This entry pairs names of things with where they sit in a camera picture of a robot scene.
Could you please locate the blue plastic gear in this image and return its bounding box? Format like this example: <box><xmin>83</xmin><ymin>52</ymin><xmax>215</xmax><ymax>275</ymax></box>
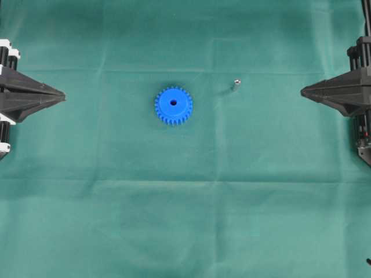
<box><xmin>154</xmin><ymin>86</ymin><xmax>193</xmax><ymax>126</ymax></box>

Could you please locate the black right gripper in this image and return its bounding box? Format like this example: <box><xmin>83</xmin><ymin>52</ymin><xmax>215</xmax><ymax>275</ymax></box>
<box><xmin>300</xmin><ymin>36</ymin><xmax>371</xmax><ymax>167</ymax></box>

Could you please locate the green cloth mat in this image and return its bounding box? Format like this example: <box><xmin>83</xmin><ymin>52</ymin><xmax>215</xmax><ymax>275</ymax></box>
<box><xmin>1</xmin><ymin>1</ymin><xmax>370</xmax><ymax>277</ymax></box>

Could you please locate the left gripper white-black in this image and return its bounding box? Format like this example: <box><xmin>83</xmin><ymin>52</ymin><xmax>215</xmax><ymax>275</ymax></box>
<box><xmin>0</xmin><ymin>38</ymin><xmax>67</xmax><ymax>161</ymax></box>

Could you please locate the black cable top right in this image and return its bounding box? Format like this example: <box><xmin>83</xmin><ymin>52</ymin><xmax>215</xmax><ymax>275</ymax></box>
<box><xmin>361</xmin><ymin>0</ymin><xmax>371</xmax><ymax>38</ymax></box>

